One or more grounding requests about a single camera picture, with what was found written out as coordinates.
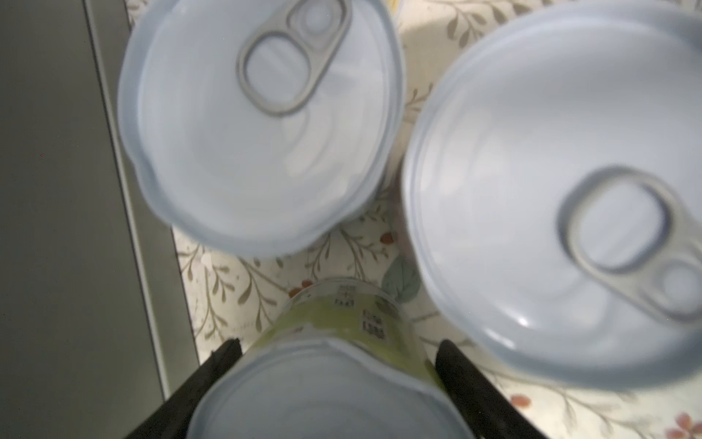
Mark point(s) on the beige metal cabinet counter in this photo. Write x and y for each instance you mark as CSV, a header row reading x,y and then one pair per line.
x,y
95,330

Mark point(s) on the pink can right side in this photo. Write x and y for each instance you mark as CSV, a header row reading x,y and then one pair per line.
x,y
552,193

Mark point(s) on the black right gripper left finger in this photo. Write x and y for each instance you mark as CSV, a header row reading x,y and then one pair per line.
x,y
172,418

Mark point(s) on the green label food can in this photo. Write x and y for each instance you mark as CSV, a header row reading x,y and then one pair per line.
x,y
341,361

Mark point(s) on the silver top can right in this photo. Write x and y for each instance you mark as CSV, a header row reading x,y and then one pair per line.
x,y
257,126

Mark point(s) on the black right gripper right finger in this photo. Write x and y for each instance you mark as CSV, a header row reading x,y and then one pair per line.
x,y
486,411

